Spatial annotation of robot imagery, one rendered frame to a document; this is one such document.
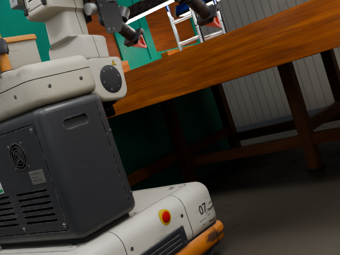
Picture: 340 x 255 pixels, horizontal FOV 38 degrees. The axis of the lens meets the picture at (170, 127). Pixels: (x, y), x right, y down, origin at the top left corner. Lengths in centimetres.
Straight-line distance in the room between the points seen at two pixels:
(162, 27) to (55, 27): 158
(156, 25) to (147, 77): 108
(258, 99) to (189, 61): 220
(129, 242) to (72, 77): 51
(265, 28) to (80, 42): 69
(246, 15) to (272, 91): 66
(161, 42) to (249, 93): 126
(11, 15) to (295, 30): 163
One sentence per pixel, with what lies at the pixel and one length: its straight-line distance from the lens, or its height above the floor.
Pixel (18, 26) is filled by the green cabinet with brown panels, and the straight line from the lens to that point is 288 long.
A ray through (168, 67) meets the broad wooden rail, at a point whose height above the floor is 72.
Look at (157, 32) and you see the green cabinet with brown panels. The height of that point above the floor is 100.
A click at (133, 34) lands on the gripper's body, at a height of 92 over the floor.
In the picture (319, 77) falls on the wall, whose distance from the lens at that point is 404.
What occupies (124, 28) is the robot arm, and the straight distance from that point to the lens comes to 235.
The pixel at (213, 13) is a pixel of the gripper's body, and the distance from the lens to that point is 211.
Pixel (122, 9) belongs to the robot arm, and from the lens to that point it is 240.
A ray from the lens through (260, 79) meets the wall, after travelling 425.
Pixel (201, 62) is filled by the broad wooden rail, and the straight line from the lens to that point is 211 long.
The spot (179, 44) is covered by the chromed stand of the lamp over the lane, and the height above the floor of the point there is 84.
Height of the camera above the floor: 62
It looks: 4 degrees down
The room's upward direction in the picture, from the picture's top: 18 degrees counter-clockwise
